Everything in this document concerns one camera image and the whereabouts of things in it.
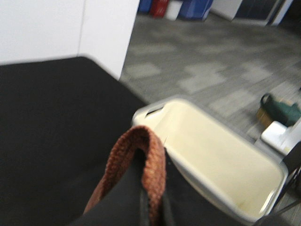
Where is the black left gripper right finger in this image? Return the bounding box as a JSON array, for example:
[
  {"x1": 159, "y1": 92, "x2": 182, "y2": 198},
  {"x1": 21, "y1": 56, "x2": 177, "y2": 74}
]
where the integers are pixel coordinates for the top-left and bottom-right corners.
[{"x1": 166, "y1": 154, "x2": 242, "y2": 226}]

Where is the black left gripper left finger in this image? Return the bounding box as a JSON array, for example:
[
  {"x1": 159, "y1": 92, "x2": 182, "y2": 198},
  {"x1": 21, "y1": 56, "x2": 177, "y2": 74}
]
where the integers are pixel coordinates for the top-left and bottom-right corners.
[{"x1": 70, "y1": 150, "x2": 150, "y2": 226}]

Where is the brown microfibre towel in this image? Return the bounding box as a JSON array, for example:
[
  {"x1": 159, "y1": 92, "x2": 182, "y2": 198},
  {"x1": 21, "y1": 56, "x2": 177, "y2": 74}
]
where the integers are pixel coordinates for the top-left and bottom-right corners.
[{"x1": 84, "y1": 125, "x2": 166, "y2": 226}]

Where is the white plastic storage basket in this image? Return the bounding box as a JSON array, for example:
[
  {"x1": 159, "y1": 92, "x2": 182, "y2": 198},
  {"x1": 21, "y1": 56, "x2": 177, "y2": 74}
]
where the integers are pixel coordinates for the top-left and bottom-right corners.
[{"x1": 132, "y1": 97, "x2": 288, "y2": 226}]

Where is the white box on floor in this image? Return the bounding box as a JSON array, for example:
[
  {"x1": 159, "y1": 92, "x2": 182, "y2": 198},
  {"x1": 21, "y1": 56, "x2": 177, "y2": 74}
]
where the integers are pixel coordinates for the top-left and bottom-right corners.
[{"x1": 254, "y1": 121, "x2": 301, "y2": 156}]

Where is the dark green bag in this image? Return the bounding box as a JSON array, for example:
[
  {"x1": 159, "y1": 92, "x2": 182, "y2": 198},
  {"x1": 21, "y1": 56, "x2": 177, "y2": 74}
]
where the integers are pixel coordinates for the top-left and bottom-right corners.
[{"x1": 256, "y1": 93, "x2": 301, "y2": 128}]

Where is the blue bin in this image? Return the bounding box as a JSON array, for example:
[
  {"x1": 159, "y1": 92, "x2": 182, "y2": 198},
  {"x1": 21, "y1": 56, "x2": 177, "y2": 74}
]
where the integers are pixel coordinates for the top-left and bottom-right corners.
[{"x1": 178, "y1": 0, "x2": 213, "y2": 21}]

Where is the red container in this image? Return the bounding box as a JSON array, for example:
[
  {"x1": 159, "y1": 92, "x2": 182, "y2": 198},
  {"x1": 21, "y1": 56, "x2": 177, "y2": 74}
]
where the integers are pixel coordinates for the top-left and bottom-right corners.
[{"x1": 150, "y1": 0, "x2": 169, "y2": 18}]

